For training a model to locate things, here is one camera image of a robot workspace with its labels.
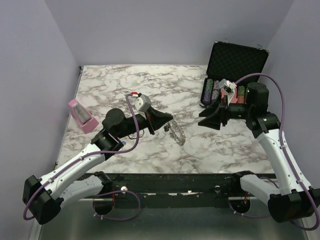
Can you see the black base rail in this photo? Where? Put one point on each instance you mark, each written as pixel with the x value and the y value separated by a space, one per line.
pixel 155 190

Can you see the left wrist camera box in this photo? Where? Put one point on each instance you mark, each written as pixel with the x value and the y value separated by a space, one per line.
pixel 142 103

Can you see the pink playing card deck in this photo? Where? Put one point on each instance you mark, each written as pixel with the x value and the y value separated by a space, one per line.
pixel 233 98

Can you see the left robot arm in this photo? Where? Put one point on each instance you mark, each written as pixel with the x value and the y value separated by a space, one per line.
pixel 43 197

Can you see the pink metronome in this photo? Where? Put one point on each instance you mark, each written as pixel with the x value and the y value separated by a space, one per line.
pixel 82 117

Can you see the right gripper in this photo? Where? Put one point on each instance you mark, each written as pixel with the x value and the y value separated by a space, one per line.
pixel 215 120

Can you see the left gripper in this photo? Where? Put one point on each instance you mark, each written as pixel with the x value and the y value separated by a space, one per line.
pixel 155 119

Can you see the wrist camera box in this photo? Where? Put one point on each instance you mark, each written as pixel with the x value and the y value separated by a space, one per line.
pixel 142 103
pixel 228 89

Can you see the metal key ring disc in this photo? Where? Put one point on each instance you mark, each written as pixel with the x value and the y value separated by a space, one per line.
pixel 175 132

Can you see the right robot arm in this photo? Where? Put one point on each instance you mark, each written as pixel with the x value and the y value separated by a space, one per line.
pixel 294 197

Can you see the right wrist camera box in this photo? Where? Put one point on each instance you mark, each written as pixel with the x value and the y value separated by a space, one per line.
pixel 228 89

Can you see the black poker chip case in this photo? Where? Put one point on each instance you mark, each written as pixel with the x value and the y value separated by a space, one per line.
pixel 231 62

